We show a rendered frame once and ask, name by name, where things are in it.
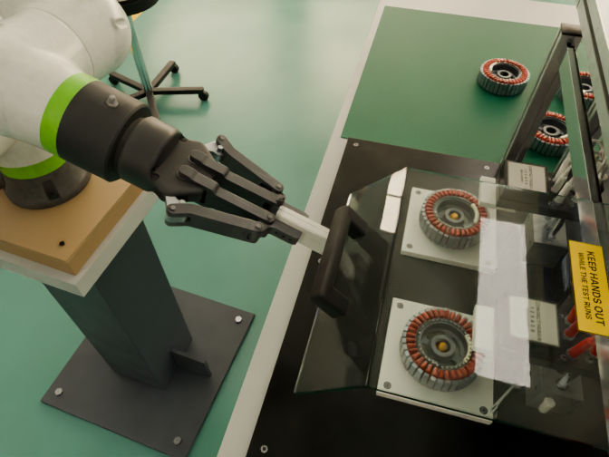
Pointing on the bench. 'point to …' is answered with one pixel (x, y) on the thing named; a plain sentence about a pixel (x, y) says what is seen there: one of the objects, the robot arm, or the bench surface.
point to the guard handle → (351, 222)
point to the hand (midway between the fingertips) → (303, 230)
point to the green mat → (448, 84)
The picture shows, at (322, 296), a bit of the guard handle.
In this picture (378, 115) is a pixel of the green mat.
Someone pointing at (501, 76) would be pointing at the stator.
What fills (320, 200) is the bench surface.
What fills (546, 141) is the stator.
